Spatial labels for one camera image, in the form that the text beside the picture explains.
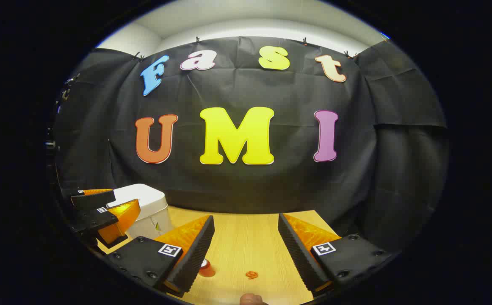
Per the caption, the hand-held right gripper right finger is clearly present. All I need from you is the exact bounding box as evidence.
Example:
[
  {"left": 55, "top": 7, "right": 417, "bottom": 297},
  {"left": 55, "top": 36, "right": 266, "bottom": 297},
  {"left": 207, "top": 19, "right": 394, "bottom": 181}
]
[{"left": 277, "top": 213, "right": 392, "bottom": 297}]

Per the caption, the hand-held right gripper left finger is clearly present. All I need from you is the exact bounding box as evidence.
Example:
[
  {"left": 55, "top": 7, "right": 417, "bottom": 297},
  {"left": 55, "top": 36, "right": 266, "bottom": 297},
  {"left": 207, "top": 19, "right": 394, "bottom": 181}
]
[{"left": 105, "top": 215, "right": 216, "bottom": 298}]

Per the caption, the wooden desktop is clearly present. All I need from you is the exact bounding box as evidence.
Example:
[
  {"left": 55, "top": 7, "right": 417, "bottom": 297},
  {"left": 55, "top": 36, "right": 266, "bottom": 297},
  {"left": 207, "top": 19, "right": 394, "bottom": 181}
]
[{"left": 98, "top": 205, "right": 342, "bottom": 305}]

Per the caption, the white desktop garbage bin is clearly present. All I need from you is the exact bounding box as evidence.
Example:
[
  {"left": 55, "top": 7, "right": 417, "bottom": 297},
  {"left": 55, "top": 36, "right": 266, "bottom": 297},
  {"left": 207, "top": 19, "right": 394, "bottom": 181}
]
[{"left": 107, "top": 183, "right": 174, "bottom": 240}]

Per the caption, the red pop can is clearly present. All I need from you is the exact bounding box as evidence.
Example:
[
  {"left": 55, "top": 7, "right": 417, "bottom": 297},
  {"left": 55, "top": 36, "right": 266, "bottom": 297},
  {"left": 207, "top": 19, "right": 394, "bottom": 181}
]
[{"left": 199, "top": 258, "right": 216, "bottom": 278}]

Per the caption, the black backdrop cloth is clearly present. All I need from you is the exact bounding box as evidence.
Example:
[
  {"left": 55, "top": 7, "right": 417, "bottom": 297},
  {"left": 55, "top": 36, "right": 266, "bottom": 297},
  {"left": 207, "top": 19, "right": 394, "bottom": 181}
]
[{"left": 53, "top": 36, "right": 450, "bottom": 255}]

